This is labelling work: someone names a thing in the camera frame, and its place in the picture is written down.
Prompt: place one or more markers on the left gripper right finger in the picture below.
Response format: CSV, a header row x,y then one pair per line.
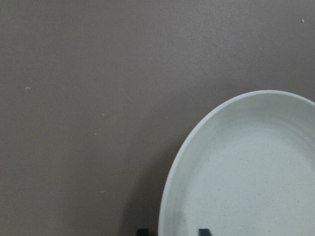
x,y
204,232

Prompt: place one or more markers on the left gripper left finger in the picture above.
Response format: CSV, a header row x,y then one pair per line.
x,y
142,232

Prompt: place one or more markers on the white round plate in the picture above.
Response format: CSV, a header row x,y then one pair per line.
x,y
246,169

